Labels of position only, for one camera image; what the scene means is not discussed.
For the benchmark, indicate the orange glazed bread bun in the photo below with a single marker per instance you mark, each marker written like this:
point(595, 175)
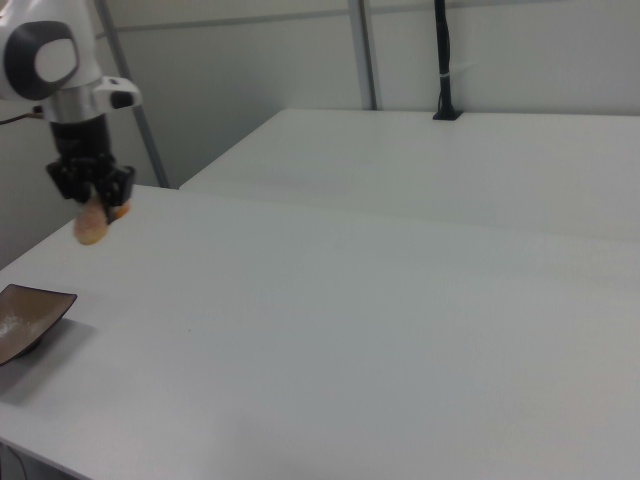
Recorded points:
point(90, 227)

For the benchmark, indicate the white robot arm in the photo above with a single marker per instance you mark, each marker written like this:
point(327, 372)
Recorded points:
point(55, 60)

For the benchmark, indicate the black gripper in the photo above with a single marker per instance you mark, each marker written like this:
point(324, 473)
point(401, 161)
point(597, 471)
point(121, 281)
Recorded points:
point(82, 142)

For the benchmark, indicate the brown square ceramic plate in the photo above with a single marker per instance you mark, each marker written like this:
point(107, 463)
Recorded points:
point(25, 315)

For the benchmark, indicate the black camera stand pole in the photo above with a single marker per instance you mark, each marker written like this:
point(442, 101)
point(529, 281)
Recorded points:
point(443, 50)

